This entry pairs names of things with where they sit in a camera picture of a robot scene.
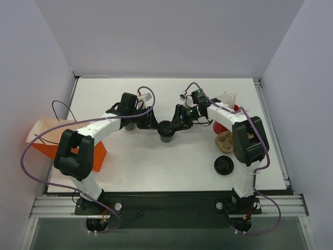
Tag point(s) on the aluminium frame rail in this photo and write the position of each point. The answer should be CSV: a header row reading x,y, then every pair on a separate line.
x,y
64,207

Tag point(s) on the black cup lid on table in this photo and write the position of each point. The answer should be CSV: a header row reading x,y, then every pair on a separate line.
x,y
224,165

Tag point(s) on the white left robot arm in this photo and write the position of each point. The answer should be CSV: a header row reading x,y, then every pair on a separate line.
x,y
75,154

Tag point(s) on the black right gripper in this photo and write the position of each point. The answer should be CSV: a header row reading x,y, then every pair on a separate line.
x,y
178,117

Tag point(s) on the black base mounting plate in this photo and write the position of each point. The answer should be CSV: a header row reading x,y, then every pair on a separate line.
x,y
237,212

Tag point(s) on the brown cardboard cup carrier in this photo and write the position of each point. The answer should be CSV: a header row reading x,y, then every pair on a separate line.
x,y
224,142

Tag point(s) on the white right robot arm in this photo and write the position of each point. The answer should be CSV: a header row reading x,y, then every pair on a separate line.
x,y
250,145

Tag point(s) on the orange paper bag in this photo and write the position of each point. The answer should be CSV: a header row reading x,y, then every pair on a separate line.
x,y
48,144

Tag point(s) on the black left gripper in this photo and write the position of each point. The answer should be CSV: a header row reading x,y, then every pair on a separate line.
x,y
150,119

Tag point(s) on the red straw holder cup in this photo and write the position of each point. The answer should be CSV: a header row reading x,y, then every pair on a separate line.
x,y
218,127

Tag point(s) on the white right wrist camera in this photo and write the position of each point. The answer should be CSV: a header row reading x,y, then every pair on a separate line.
x,y
186,99

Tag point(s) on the black cup lid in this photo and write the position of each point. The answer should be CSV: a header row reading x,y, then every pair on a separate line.
x,y
164,129
224,165

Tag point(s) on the dark coffee cup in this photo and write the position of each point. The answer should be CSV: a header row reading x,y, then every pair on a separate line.
x,y
130,127
166,138

